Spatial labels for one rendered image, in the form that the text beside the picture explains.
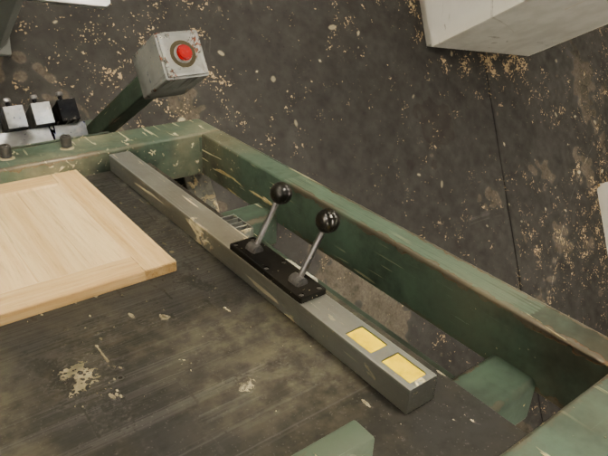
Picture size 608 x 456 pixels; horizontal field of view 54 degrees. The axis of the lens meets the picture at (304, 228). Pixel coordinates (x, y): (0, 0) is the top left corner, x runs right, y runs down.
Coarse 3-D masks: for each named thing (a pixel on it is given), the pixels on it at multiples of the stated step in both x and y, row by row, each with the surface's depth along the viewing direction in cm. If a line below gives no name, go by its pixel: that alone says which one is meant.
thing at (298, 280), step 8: (328, 208) 90; (320, 216) 90; (328, 216) 89; (336, 216) 90; (320, 224) 90; (328, 224) 89; (336, 224) 90; (320, 232) 91; (328, 232) 90; (320, 240) 91; (312, 248) 91; (312, 256) 91; (304, 264) 91; (296, 272) 92; (304, 272) 92; (296, 280) 91; (304, 280) 91
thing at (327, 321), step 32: (128, 160) 136; (160, 192) 122; (192, 224) 112; (224, 224) 110; (224, 256) 104; (256, 288) 98; (320, 320) 85; (352, 320) 86; (352, 352) 81; (384, 352) 80; (384, 384) 77; (416, 384) 74
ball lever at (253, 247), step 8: (280, 184) 98; (288, 184) 99; (272, 192) 98; (280, 192) 97; (288, 192) 98; (272, 200) 99; (280, 200) 98; (288, 200) 98; (272, 208) 99; (272, 216) 99; (264, 224) 99; (264, 232) 100; (256, 240) 100; (248, 248) 100; (256, 248) 99
